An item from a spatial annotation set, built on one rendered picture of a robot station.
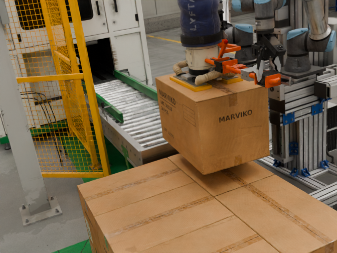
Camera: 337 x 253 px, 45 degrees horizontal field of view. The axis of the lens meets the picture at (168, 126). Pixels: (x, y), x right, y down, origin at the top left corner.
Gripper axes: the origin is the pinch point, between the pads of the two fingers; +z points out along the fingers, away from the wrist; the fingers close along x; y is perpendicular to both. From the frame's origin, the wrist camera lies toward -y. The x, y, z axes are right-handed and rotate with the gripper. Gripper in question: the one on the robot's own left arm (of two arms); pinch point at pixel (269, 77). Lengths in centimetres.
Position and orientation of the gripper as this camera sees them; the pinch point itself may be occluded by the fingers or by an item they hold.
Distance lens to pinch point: 177.9
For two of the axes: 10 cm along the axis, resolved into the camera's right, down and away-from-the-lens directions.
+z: 1.2, 9.2, 3.7
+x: -9.2, 2.5, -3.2
